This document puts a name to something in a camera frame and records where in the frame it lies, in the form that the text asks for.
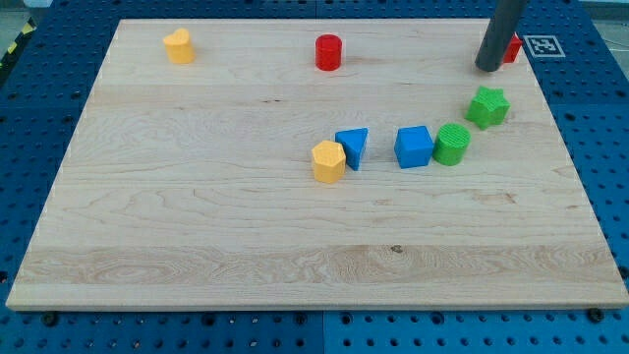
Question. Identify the blue cube block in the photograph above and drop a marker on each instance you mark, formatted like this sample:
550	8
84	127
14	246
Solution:
413	147

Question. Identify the green star block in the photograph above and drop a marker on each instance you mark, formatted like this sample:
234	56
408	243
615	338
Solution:
488	107

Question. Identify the yellow hexagon block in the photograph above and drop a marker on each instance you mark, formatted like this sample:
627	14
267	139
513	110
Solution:
328	160

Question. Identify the wooden board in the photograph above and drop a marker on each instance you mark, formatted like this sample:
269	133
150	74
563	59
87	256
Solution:
190	187

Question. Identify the blue triangular prism block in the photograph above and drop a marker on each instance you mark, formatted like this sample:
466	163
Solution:
354	144

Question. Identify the red cylinder block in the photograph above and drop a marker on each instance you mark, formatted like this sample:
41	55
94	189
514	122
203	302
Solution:
328	52

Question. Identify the green cylinder block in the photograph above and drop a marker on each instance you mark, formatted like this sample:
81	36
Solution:
451	144

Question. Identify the yellow heart block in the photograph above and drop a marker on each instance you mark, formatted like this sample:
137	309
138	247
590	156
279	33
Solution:
178	47

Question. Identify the red block behind rod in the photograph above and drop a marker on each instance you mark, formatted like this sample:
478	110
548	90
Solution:
513	49

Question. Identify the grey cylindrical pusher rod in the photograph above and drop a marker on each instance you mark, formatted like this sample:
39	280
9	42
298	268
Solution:
499	32

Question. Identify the white fiducial marker tag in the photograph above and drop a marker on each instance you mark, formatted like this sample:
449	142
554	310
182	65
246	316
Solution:
544	46

